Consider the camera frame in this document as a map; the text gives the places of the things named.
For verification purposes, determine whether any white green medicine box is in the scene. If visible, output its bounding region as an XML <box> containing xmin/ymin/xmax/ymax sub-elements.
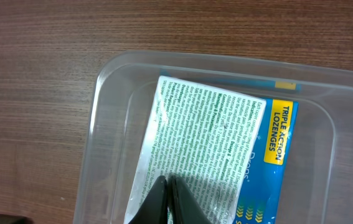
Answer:
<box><xmin>124</xmin><ymin>76</ymin><xmax>266</xmax><ymax>223</ymax></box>

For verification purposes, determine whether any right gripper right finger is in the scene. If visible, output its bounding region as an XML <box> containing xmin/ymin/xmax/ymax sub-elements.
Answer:
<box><xmin>168</xmin><ymin>175</ymin><xmax>211</xmax><ymax>224</ymax></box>

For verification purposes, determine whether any blue lozenges box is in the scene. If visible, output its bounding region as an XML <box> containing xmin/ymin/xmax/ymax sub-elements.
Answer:
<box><xmin>233</xmin><ymin>97</ymin><xmax>299</xmax><ymax>224</ymax></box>

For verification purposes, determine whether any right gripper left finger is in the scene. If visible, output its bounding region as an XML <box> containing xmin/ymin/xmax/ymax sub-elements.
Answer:
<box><xmin>129</xmin><ymin>175</ymin><xmax>167</xmax><ymax>224</ymax></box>

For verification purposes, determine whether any clear plastic container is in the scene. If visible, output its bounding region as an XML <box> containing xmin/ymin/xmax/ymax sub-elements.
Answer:
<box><xmin>73</xmin><ymin>51</ymin><xmax>353</xmax><ymax>223</ymax></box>

